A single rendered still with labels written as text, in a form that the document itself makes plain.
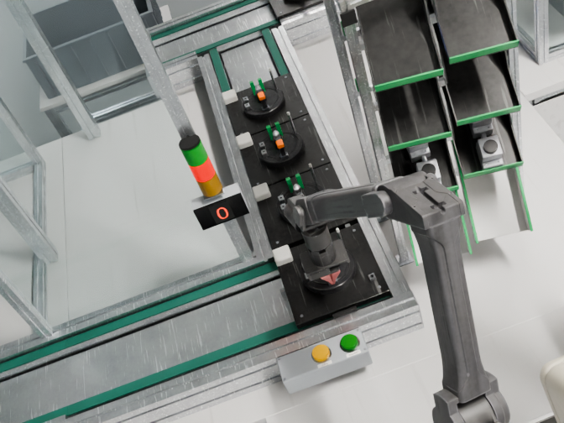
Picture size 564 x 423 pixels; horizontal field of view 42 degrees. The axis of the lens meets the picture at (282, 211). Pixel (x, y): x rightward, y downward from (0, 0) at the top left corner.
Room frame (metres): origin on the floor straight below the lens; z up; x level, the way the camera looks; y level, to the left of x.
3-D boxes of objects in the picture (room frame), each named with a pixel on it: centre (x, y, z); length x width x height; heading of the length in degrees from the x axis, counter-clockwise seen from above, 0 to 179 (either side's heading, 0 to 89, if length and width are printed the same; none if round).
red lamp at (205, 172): (1.30, 0.13, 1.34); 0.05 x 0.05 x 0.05
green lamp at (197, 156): (1.30, 0.13, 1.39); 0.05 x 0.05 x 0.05
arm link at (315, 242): (1.08, -0.05, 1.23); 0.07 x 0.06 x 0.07; 12
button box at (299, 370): (0.96, 0.04, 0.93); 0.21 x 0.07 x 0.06; 88
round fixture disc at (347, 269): (1.17, -0.05, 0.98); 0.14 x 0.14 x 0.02
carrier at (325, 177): (1.43, -0.06, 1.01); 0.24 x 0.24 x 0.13; 88
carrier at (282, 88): (1.92, -0.07, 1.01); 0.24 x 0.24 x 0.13; 88
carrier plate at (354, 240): (1.17, -0.05, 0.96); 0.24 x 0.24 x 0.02; 88
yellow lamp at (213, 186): (1.30, 0.13, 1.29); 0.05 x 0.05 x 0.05
